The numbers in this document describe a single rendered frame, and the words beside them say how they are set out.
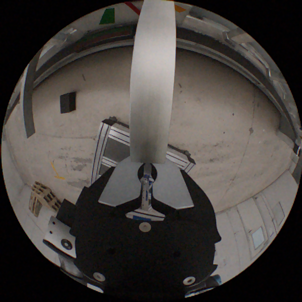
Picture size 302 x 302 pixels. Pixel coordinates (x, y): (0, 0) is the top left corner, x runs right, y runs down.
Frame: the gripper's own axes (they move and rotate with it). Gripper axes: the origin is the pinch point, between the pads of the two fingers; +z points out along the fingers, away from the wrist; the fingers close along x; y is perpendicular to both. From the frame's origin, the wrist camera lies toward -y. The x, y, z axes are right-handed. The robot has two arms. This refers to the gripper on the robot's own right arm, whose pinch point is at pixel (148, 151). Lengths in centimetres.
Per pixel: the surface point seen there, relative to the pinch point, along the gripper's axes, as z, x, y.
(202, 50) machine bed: 66, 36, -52
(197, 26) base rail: 12.6, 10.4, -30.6
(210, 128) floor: 83, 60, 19
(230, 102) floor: 83, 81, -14
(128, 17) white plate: 10.1, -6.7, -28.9
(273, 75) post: 8, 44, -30
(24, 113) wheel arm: -2.3, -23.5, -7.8
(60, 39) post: 7.9, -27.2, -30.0
